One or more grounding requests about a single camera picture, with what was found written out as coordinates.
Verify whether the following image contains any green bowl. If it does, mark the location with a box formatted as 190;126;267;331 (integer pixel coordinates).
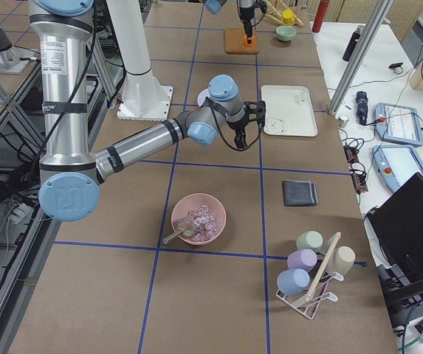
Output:
275;25;298;42

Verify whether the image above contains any folded dark blue umbrella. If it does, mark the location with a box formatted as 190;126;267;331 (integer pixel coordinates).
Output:
355;91;368;125

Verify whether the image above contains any teach pendant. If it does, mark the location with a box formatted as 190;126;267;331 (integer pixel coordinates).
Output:
372;145;423;192
374;103;423;147

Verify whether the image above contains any purple cup on rack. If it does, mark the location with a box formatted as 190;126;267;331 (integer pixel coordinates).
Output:
286;249;317;272

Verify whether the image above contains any wooden rack handle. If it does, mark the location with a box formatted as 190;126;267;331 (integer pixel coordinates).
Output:
304;232;341;302

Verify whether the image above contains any far teach pendant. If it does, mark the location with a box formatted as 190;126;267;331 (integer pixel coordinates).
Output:
374;103;423;147

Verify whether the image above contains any orange fruit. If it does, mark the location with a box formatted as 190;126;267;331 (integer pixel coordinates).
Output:
242;35;256;47

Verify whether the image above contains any wooden cutting board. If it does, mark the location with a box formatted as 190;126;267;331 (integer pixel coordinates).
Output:
224;28;259;55

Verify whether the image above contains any pink bowl with ice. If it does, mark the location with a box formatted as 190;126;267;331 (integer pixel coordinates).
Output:
171;193;227;246

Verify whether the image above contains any near teach pendant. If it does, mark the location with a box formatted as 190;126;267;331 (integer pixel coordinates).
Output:
372;145;423;192

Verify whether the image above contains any blue cup on rack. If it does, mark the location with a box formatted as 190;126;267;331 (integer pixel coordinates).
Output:
277;268;310;296

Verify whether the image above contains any white cup rack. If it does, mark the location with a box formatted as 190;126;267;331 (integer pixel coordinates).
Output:
275;235;347;320

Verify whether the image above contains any black laptop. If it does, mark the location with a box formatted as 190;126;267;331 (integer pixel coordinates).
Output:
368;173;423;277

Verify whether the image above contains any metal ice scoop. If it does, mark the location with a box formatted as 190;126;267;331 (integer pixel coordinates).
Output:
162;216;198;244

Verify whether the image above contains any beige cup on rack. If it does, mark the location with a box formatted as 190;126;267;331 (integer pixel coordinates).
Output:
326;246;356;276

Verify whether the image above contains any black bottle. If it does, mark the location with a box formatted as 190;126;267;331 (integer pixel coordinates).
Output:
342;25;365;62

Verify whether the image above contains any grey folded cloth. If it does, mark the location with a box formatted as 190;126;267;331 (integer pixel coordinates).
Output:
282;180;319;207

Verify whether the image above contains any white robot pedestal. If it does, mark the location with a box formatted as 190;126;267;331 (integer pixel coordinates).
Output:
107;0;173;121

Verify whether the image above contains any black power strip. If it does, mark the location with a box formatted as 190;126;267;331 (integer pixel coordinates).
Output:
343;145;368;195

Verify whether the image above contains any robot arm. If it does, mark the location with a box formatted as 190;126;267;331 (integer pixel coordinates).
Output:
204;0;255;44
29;1;250;221

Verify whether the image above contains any cream bear tray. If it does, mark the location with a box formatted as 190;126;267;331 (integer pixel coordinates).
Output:
261;85;318;137

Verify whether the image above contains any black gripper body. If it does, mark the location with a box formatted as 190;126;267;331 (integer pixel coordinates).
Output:
238;6;254;24
229;118;249;139

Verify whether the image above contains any yellow mug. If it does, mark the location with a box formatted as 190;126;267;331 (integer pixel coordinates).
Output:
281;9;297;26

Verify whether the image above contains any red bottle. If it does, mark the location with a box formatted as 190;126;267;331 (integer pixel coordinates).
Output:
312;0;330;33

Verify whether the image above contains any green cup on rack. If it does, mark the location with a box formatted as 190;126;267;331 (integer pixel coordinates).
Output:
296;230;323;252

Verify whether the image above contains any wooden mug rack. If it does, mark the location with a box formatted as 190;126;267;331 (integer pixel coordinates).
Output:
264;0;305;27

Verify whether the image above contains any aluminium frame post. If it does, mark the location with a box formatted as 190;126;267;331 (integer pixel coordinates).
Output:
327;0;393;116

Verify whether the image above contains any white ribbed plate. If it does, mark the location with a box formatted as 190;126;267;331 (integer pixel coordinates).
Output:
196;88;209;107

